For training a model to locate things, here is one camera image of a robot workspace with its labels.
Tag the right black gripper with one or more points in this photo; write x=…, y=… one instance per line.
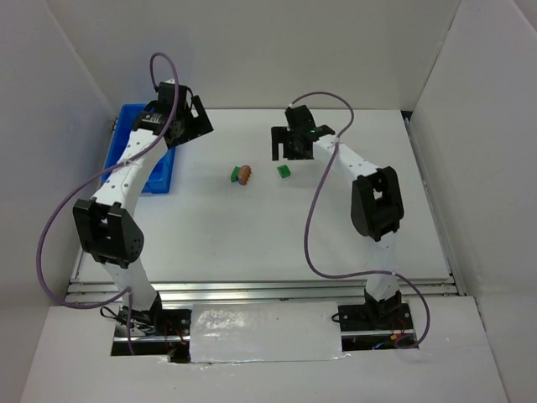
x=284, y=137

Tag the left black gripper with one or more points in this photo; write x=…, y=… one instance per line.
x=200, y=119

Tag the green lego block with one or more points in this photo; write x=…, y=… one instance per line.
x=284, y=171
x=235, y=173

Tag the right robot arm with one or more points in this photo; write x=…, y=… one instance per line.
x=376, y=205

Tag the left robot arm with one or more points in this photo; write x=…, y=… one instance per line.
x=105, y=222

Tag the pink orange lego piece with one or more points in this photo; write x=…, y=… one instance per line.
x=244, y=174

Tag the blue compartment bin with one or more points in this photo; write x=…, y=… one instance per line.
x=160, y=178

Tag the white foil covered panel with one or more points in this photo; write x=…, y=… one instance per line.
x=269, y=332

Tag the aluminium rail base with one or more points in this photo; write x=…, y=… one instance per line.
x=186, y=294

